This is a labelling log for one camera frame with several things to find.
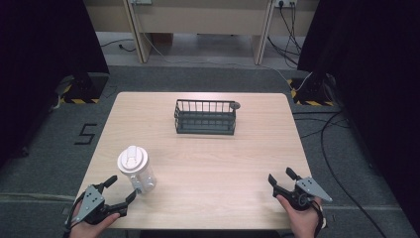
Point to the person's right hand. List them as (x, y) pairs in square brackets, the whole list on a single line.
[(303, 223)]

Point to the person's left hand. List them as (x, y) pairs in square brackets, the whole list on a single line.
[(87, 230)]

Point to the black curtain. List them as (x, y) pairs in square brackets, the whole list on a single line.
[(43, 49), (373, 66)]

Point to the white wall socket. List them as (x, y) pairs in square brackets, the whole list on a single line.
[(286, 2)]

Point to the beige wooden desk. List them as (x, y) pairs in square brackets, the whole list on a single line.
[(201, 16)]

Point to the clear bottle with white lid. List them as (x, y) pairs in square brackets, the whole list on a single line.
[(133, 162)]

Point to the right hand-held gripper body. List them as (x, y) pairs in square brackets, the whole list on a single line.
[(313, 189)]

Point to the stand base with hazard tape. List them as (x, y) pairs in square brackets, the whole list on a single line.
[(82, 91), (312, 92)]

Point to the white power strip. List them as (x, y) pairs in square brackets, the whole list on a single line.
[(141, 1)]

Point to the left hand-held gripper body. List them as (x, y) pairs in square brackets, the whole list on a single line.
[(90, 203)]

